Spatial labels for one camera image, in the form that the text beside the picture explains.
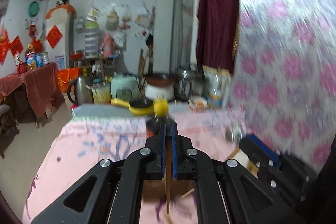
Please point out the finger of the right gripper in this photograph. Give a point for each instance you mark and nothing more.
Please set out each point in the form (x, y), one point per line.
(258, 152)

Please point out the white clay pot cooker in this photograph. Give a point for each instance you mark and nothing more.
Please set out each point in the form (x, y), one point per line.
(159, 85)

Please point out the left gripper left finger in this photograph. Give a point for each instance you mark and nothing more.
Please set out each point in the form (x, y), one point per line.
(110, 192)

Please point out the dark sauce bottle yellow cap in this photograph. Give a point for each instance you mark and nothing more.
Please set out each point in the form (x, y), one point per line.
(160, 119)

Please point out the yellow handled pan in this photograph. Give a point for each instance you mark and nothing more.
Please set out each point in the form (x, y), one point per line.
(136, 107)

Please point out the pale green rice cooker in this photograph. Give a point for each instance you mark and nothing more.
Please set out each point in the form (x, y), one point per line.
(125, 87)

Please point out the red cloth covered side table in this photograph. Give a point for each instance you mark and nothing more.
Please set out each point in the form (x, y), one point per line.
(40, 84)

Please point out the stainless steel electric kettle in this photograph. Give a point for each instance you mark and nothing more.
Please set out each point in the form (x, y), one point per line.
(79, 91)

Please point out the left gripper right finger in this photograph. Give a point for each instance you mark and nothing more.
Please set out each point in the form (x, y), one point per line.
(225, 191)

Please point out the black silver pressure cooker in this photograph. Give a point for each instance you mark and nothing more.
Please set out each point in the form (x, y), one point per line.
(189, 81)

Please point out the white refrigerator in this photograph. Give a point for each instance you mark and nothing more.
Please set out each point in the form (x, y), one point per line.
(60, 35)

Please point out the pink deer print tablecloth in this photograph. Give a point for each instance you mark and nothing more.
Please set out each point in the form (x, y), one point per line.
(83, 142)

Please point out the cooking oil bottle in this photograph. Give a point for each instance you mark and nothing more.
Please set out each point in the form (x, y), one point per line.
(218, 84)

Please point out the wooden chopstick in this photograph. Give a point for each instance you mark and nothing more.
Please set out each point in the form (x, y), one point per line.
(168, 174)

